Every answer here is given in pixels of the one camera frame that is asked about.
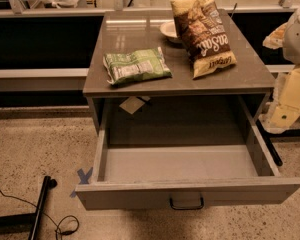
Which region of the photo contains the green jalapeno chip bag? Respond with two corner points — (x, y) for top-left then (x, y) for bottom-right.
(103, 47), (172, 85)

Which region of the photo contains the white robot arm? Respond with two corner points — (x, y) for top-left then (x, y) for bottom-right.
(260, 6), (300, 134)

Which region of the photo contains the white bowl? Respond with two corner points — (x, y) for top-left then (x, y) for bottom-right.
(160, 21), (181, 44)

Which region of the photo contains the brown yellow chip bag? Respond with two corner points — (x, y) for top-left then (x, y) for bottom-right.
(170, 0), (237, 79)

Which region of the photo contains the open grey top drawer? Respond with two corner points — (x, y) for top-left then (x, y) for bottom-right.
(76, 95), (300, 210)

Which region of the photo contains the black drawer handle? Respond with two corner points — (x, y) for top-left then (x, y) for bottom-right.
(169, 196), (205, 211)

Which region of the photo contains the black table leg right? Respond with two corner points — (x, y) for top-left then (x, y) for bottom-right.
(256, 120), (283, 166)

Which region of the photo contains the blue tape cross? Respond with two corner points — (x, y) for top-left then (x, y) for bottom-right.
(77, 168), (93, 184)

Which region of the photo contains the black floor cable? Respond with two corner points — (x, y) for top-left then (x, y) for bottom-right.
(0, 179), (80, 237)

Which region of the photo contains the grey cabinet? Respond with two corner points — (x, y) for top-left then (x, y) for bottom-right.
(83, 11), (274, 125)

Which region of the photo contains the black stand leg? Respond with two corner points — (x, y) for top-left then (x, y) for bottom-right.
(0, 176), (57, 240)

